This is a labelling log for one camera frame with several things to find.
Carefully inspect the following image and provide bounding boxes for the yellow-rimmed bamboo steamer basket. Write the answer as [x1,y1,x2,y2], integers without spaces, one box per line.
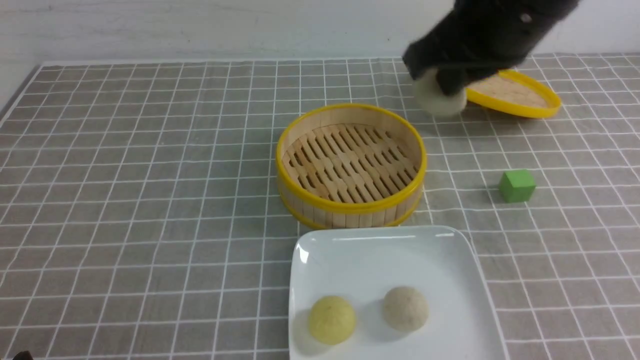
[274,104,428,229]

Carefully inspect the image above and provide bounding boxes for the green wooden cube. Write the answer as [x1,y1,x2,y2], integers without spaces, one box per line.
[498,169,537,203]

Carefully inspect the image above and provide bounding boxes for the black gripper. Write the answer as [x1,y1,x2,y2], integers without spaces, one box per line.
[402,0,579,97]

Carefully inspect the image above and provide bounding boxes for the grey checkered tablecloth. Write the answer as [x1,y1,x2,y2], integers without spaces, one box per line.
[0,54,639,360]

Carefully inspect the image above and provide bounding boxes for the white steamed bun front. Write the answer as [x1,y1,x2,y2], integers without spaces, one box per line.
[382,285,430,333]

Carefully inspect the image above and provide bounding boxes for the yellow steamed bun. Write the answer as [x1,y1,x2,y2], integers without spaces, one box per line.
[307,295,357,346]

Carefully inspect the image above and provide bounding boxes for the white steamed bun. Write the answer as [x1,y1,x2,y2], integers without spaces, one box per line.
[382,285,430,333]
[413,68,467,117]

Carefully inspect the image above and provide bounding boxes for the yellow-rimmed bamboo steamer lid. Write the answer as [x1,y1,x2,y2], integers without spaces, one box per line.
[466,69,563,119]

